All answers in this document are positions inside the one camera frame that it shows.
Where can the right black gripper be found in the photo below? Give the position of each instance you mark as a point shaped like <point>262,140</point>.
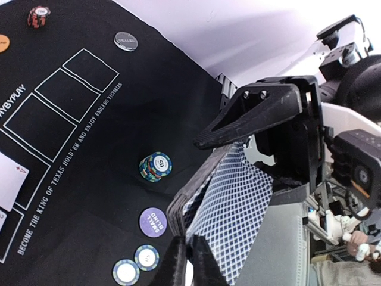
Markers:
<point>287,121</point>

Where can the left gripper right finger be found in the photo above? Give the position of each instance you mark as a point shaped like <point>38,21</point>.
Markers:
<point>206,271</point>

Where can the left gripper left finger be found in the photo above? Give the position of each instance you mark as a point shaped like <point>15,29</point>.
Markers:
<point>173,267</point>

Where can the blue green fifty chip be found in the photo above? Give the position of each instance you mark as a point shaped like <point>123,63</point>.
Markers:
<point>147,257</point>

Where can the purple small blind button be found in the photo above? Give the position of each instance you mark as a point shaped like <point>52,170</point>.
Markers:
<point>153,222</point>

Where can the blue playing card deck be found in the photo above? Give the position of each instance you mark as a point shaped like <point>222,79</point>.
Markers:
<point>225,202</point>

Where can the green blue chip stack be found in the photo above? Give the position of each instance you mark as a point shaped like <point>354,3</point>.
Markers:
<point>155,166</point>

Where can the black round dealer button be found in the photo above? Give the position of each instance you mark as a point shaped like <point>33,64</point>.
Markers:
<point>126,41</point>

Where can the red ace community card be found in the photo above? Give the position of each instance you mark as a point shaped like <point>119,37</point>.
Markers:
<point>13,176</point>

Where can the orange hundred chip stack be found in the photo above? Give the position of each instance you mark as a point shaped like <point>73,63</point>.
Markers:
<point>38,16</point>

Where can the orange big blind button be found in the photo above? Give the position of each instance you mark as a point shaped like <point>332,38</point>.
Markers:
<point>4,43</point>

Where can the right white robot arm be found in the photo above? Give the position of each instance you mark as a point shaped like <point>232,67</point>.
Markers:
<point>342,48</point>

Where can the black poker table mat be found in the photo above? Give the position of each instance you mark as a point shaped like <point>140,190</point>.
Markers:
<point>80,114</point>

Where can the front aluminium rail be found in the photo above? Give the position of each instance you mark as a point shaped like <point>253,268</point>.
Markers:
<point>280,254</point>

